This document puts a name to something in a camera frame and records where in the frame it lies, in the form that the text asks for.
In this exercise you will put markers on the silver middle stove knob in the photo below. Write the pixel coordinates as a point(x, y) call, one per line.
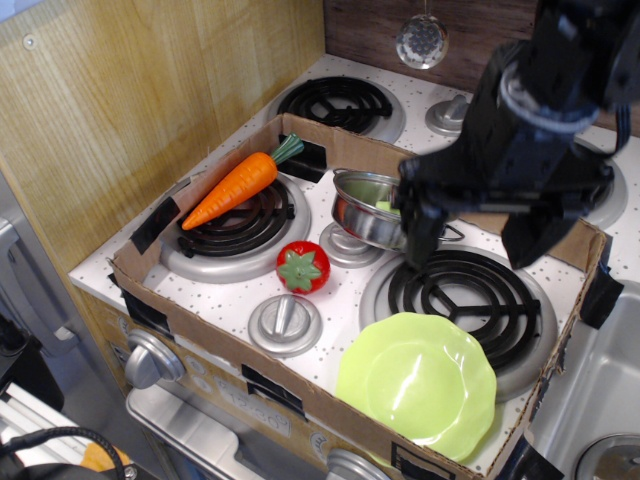
point(345, 250)

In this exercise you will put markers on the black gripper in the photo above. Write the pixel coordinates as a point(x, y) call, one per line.
point(512, 157)

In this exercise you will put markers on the orange object bottom left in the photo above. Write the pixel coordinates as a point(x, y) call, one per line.
point(96, 458)

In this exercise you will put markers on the silver oven dial right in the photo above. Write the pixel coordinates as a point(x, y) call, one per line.
point(346, 465)

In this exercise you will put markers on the brown cardboard fence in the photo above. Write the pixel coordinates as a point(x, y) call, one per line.
point(208, 320)

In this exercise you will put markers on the green toy broccoli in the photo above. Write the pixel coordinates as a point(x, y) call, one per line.
point(386, 206)

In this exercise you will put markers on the silver stove knob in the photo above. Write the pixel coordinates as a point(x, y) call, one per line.
point(345, 250)
point(285, 326)
point(446, 117)

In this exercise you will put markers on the light green plastic plate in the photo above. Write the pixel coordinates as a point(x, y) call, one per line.
point(423, 377)

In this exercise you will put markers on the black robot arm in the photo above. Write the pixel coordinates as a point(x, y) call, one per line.
point(583, 58)

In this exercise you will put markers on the red toy tomato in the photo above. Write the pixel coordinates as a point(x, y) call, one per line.
point(303, 267)

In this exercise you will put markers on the silver oven dial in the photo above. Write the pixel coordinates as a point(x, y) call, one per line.
point(346, 465)
point(150, 361)

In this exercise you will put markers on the small steel pan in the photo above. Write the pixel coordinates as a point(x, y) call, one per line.
point(354, 208)

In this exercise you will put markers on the front right black burner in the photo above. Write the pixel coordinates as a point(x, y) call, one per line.
point(507, 312)

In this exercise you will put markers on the hanging silver strainer ladle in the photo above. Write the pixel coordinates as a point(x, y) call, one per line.
point(423, 40)

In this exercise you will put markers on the steel sink basin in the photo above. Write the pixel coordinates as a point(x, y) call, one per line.
point(587, 425)

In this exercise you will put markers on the silver oven door handle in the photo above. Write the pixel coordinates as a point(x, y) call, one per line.
point(199, 439)

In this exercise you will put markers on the orange toy carrot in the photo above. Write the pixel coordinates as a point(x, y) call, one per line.
point(255, 173)

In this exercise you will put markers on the silver back stove knob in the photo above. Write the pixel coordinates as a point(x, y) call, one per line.
point(446, 117)

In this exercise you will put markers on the silver front stove knob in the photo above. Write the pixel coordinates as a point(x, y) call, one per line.
point(285, 326)

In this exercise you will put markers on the silver oven dial left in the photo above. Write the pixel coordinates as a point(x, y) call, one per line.
point(150, 361)

